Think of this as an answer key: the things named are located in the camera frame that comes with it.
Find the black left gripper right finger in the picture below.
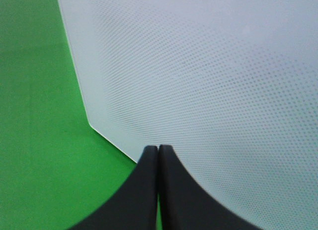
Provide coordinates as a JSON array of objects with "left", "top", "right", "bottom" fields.
[{"left": 158, "top": 145, "right": 258, "bottom": 230}]

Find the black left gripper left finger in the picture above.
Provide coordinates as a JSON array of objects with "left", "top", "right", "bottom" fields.
[{"left": 70, "top": 146, "right": 159, "bottom": 230}]

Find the white microwave door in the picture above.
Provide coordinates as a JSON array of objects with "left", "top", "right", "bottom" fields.
[{"left": 58, "top": 0, "right": 318, "bottom": 230}]

